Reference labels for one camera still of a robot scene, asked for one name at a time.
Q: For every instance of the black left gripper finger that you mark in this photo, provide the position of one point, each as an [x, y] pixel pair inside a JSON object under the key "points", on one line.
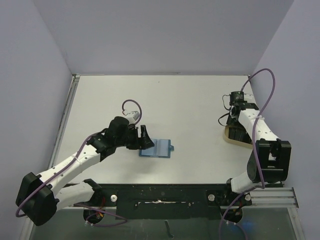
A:
{"points": [[133, 147], [145, 141]]}

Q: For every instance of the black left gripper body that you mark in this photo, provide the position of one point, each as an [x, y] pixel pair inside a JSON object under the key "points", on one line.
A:
{"points": [[130, 137]]}

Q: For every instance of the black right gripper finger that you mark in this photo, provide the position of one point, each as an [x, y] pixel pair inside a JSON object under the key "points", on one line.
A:
{"points": [[235, 131], [245, 137]]}

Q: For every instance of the aluminium left side rail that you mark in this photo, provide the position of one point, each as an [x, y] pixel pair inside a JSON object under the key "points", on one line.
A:
{"points": [[64, 119]]}

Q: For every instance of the aluminium front rail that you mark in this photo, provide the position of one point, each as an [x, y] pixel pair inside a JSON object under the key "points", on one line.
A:
{"points": [[272, 215]]}

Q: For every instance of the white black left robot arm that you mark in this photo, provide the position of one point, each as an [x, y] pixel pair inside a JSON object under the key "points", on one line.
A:
{"points": [[41, 195]]}

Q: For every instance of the beige oval card tray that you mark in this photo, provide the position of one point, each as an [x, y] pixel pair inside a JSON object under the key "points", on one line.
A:
{"points": [[225, 136]]}

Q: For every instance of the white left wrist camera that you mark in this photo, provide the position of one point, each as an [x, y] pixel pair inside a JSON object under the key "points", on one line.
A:
{"points": [[131, 116]]}

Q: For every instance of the aluminium rail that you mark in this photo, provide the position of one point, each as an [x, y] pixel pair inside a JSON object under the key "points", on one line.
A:
{"points": [[64, 119], [272, 215]]}

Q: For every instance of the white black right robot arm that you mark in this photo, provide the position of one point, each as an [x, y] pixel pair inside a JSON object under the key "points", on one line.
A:
{"points": [[270, 158]]}

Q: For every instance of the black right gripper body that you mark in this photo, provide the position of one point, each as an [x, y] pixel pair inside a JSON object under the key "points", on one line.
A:
{"points": [[236, 130]]}

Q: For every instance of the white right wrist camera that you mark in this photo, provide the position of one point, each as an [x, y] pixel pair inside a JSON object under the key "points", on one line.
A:
{"points": [[248, 96]]}

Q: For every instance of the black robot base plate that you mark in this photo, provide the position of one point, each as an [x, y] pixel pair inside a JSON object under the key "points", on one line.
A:
{"points": [[167, 201]]}

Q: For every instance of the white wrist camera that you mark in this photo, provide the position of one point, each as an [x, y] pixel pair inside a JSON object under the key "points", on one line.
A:
{"points": [[248, 96], [131, 116]]}

